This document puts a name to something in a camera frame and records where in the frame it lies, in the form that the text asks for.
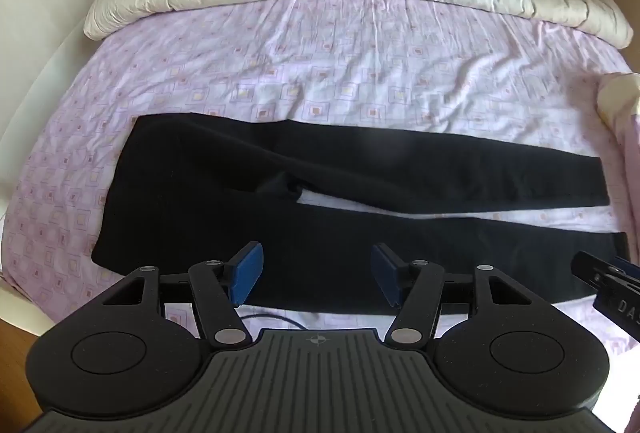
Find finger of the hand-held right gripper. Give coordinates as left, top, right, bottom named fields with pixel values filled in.
left=571, top=250, right=632, bottom=285

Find pale pink cloth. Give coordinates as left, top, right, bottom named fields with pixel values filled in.
left=598, top=72, right=640, bottom=264

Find black pants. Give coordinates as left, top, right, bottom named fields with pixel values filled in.
left=91, top=112, right=632, bottom=317

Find black cable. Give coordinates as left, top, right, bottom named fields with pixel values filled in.
left=234, top=312, right=307, bottom=330

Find purple patterned bed sheet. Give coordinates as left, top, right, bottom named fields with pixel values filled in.
left=2, top=0, right=640, bottom=354

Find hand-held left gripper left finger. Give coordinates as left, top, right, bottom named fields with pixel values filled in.
left=102, top=240, right=265, bottom=347

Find white bed frame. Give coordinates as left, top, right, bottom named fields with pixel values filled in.
left=0, top=0, right=118, bottom=314

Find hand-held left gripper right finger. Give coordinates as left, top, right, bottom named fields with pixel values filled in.
left=370, top=242, right=547, bottom=347

